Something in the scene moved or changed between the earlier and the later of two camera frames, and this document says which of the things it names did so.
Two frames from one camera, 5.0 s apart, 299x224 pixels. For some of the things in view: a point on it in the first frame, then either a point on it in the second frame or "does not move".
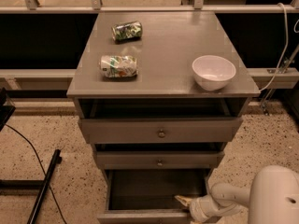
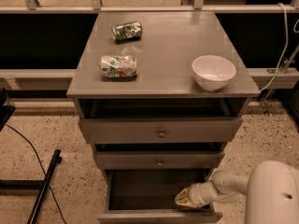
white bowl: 212,72 does not move
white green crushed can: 119,66 does not move
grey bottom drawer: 148,196 does not move
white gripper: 196,206 → 197,194
